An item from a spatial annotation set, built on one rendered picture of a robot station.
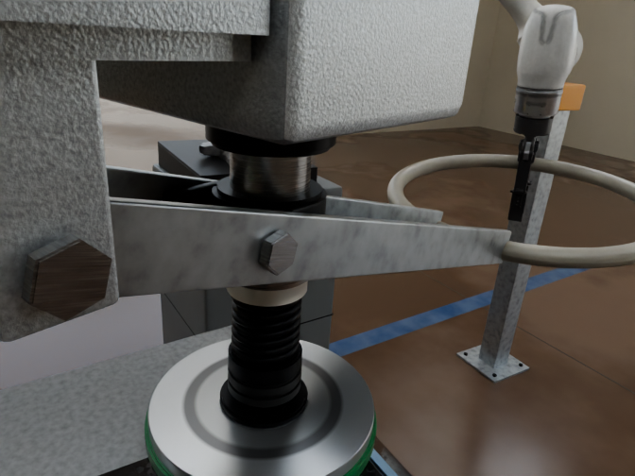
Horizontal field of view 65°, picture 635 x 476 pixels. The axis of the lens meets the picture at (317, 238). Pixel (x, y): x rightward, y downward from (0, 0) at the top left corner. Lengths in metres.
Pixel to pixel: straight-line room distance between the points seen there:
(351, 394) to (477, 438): 1.32
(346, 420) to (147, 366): 0.24
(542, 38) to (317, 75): 0.90
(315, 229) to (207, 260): 0.10
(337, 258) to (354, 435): 0.17
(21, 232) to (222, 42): 0.12
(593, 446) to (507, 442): 0.28
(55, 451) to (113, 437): 0.05
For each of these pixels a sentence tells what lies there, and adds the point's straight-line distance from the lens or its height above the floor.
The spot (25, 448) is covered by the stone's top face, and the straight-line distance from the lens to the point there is 0.54.
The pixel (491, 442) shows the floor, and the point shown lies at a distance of 1.82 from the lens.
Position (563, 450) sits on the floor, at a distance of 1.90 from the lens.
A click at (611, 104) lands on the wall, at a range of 7.23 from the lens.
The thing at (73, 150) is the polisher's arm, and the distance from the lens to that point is 0.21.
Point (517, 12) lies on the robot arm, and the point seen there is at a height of 1.25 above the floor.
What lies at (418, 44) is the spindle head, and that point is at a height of 1.17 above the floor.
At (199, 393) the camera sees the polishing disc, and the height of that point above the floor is 0.85.
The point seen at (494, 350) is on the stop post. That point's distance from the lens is 2.10.
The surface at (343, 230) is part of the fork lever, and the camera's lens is 0.39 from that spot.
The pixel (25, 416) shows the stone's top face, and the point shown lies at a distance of 0.58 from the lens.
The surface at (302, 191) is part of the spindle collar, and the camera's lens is 0.39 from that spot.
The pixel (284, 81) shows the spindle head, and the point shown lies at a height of 1.16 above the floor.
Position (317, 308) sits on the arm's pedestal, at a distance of 1.47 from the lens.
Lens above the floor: 1.18
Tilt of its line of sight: 22 degrees down
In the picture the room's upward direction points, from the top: 4 degrees clockwise
